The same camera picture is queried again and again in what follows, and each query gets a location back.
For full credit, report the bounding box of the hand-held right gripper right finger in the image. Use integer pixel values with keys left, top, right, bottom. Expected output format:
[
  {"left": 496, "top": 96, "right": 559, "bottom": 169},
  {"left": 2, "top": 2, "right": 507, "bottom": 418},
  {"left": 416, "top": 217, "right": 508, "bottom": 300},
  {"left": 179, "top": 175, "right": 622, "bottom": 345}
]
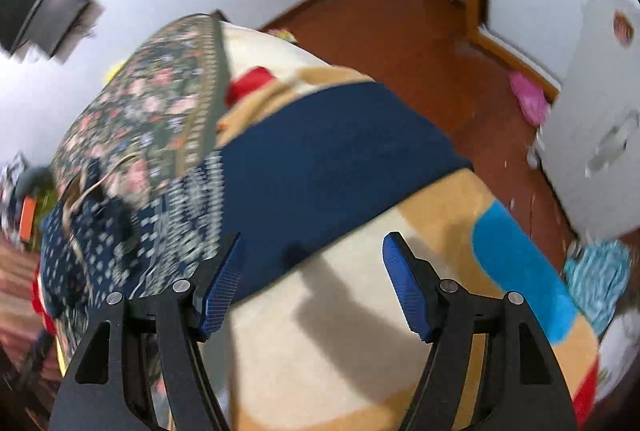
[{"left": 382, "top": 232, "right": 578, "bottom": 431}]

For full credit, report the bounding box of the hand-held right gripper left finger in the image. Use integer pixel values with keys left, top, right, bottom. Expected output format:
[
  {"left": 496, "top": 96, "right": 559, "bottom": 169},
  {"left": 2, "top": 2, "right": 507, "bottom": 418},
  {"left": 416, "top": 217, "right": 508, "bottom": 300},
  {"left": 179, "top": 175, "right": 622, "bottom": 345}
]
[{"left": 48, "top": 232, "right": 244, "bottom": 431}]

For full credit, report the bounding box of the navy printed dress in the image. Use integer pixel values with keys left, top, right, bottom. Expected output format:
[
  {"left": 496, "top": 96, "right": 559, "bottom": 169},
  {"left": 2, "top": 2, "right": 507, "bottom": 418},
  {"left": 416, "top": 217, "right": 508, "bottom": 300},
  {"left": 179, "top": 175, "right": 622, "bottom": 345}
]
[{"left": 40, "top": 81, "right": 474, "bottom": 347}]

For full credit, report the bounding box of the cream tan plush blanket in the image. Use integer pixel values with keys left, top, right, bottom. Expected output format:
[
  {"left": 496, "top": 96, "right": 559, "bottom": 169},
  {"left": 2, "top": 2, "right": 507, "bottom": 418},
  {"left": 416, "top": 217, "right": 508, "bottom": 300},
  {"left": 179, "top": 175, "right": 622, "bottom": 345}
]
[{"left": 200, "top": 21, "right": 601, "bottom": 431}]

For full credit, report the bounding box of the red cloth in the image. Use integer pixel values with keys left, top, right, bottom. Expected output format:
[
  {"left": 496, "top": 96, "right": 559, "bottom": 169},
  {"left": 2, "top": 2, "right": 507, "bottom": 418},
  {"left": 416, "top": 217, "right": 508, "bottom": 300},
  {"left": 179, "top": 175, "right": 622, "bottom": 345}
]
[{"left": 32, "top": 271, "right": 61, "bottom": 337}]

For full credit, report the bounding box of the teal patterned cloth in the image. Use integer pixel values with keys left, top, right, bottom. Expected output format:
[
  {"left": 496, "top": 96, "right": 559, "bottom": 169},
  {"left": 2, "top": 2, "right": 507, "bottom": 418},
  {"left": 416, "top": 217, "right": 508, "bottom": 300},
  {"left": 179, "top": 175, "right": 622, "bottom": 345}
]
[{"left": 564, "top": 241, "right": 632, "bottom": 337}]

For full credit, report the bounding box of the brown striped cloth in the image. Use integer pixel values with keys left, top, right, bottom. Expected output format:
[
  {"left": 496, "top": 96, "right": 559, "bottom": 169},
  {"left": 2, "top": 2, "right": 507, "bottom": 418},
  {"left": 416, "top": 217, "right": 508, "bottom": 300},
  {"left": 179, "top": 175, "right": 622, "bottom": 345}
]
[{"left": 0, "top": 236, "right": 51, "bottom": 362}]

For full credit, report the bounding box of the orange box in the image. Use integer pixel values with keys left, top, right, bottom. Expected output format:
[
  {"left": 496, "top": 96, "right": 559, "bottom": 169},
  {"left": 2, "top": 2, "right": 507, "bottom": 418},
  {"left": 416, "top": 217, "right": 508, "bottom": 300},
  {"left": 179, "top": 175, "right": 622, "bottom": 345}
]
[{"left": 20, "top": 196, "right": 36, "bottom": 243}]

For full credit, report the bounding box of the dark floral blanket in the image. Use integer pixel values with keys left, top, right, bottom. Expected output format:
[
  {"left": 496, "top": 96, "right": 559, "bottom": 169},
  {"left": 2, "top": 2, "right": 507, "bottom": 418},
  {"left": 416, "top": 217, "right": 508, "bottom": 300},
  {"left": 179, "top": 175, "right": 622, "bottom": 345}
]
[{"left": 50, "top": 13, "right": 233, "bottom": 212}]

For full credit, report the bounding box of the dark grey cushion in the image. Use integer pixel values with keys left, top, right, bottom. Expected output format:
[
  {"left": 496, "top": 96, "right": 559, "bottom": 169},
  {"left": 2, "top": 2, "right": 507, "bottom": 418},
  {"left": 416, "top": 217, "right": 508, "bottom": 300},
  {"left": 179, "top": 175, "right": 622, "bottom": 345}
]
[{"left": 15, "top": 166, "right": 54, "bottom": 200}]

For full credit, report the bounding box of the pink bag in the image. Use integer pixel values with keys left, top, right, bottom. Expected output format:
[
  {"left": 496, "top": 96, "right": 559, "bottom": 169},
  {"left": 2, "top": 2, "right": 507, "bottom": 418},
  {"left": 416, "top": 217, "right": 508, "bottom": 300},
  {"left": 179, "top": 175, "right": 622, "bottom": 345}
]
[{"left": 509, "top": 71, "right": 551, "bottom": 128}]

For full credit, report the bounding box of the pile of mixed clutter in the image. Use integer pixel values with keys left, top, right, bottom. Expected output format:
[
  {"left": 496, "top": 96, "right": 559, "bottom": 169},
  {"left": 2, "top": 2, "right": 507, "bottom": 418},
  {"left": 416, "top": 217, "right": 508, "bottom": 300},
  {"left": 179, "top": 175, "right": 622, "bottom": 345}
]
[{"left": 0, "top": 151, "right": 26, "bottom": 232}]

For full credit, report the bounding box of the white cabinet door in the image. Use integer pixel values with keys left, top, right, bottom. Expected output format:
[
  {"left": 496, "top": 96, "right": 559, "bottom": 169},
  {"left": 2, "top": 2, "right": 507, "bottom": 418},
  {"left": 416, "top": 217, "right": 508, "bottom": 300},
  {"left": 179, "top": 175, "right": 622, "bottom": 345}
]
[{"left": 542, "top": 0, "right": 640, "bottom": 242}]

